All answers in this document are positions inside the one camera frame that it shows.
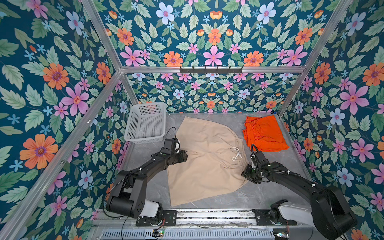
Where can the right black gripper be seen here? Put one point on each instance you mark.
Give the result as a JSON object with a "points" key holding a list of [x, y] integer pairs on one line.
{"points": [[245, 173]]}

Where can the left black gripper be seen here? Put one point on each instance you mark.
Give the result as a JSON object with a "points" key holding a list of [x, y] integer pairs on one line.
{"points": [[183, 157]]}

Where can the orange shorts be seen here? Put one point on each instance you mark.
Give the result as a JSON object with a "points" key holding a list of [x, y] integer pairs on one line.
{"points": [[265, 134]]}

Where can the beige shorts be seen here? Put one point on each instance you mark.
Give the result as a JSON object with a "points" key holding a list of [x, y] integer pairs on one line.
{"points": [[214, 166]]}

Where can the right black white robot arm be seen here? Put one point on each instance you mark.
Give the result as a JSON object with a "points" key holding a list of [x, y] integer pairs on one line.
{"points": [[327, 211]]}

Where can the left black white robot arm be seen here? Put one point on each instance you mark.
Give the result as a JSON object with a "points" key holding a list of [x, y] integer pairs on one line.
{"points": [[127, 197]]}

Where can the white plastic laundry basket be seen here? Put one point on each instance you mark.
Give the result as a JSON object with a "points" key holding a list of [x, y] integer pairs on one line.
{"points": [[146, 123]]}

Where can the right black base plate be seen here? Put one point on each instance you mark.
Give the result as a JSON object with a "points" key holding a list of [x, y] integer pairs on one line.
{"points": [[265, 218]]}

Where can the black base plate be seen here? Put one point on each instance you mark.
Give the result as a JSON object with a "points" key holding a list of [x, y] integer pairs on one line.
{"points": [[163, 218], [265, 218]]}

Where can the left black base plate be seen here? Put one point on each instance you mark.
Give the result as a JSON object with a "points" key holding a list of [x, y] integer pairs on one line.
{"points": [[163, 218]]}

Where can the black hook rail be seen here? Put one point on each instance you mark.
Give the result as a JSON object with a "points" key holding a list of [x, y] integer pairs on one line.
{"points": [[210, 70]]}

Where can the white ventilated cable duct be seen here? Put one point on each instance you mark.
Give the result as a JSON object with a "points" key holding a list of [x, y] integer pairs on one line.
{"points": [[188, 234]]}

